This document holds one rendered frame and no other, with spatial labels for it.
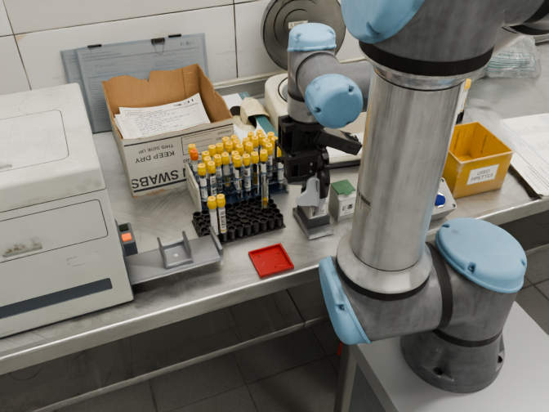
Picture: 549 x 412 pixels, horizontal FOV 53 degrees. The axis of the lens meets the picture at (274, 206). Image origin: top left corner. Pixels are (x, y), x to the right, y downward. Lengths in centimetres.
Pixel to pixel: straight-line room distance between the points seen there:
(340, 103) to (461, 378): 42
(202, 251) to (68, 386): 79
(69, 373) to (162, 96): 83
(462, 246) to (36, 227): 60
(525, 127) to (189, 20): 89
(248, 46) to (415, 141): 105
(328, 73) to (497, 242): 33
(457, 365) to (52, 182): 62
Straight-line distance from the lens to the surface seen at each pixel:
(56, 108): 98
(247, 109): 133
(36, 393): 172
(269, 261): 105
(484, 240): 76
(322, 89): 79
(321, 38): 88
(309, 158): 98
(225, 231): 108
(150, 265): 102
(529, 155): 144
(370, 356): 88
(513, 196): 131
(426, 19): 45
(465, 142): 136
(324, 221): 111
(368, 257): 64
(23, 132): 94
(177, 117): 138
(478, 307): 75
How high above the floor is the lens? 163
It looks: 40 degrees down
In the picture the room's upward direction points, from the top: straight up
